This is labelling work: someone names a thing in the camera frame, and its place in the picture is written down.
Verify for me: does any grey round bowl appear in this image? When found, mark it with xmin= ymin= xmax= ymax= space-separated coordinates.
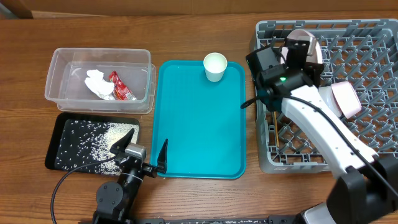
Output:
xmin=318 ymin=86 xmax=343 ymax=118

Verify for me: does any red snack wrapper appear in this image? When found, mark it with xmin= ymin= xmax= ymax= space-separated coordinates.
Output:
xmin=109 ymin=71 xmax=136 ymax=101

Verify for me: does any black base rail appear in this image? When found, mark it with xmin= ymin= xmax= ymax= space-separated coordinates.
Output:
xmin=134 ymin=215 xmax=295 ymax=224

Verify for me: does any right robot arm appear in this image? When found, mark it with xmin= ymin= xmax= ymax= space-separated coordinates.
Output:
xmin=241 ymin=37 xmax=397 ymax=223

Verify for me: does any clear plastic waste bin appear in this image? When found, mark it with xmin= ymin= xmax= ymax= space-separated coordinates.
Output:
xmin=44 ymin=48 xmax=156 ymax=114

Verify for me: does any white tissue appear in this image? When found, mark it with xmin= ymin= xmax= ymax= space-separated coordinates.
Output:
xmin=85 ymin=70 xmax=115 ymax=100

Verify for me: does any pink round plate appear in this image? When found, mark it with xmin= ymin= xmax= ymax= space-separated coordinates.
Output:
xmin=287 ymin=29 xmax=323 ymax=67

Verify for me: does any white paper cup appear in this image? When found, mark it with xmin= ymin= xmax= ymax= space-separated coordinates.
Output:
xmin=203 ymin=52 xmax=228 ymax=82

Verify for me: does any teal plastic tray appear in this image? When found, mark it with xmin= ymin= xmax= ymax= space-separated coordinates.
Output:
xmin=150 ymin=60 xmax=246 ymax=179

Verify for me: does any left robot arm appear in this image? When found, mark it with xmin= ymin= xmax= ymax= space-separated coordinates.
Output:
xmin=91 ymin=129 xmax=168 ymax=224

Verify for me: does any wooden chopstick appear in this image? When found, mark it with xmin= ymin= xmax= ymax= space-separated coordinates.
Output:
xmin=272 ymin=111 xmax=279 ymax=148

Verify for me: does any black tray with rice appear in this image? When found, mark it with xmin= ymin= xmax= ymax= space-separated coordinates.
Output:
xmin=45 ymin=113 xmax=140 ymax=171

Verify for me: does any pink small bowl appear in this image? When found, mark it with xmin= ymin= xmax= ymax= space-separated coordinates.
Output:
xmin=331 ymin=82 xmax=361 ymax=118

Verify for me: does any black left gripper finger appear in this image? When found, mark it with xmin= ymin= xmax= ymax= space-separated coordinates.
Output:
xmin=109 ymin=129 xmax=134 ymax=155
xmin=157 ymin=139 xmax=168 ymax=174

